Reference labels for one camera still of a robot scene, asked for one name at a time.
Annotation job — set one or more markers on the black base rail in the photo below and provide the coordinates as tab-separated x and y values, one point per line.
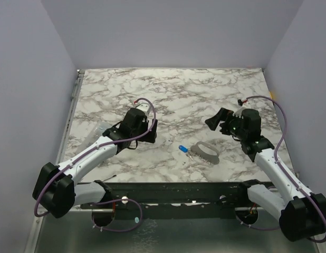
189	200

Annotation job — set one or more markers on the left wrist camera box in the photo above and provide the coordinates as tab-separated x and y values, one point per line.
144	107

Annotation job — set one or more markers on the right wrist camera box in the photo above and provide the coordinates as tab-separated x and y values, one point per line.
238	113

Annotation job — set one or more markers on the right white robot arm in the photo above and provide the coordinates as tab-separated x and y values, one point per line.
300	212

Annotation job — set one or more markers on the left side metal rail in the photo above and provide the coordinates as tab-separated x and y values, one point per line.
77	84

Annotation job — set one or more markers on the blue tagged key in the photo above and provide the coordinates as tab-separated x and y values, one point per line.
186	151

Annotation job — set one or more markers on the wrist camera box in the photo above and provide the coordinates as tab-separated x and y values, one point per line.
238	113
144	107

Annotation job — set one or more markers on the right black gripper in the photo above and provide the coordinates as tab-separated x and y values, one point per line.
226	122

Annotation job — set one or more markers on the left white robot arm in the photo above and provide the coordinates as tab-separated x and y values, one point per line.
59	188

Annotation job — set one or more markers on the clear plastic parts box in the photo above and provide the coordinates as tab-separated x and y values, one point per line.
100	127

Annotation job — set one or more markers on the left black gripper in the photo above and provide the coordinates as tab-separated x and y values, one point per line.
150	136

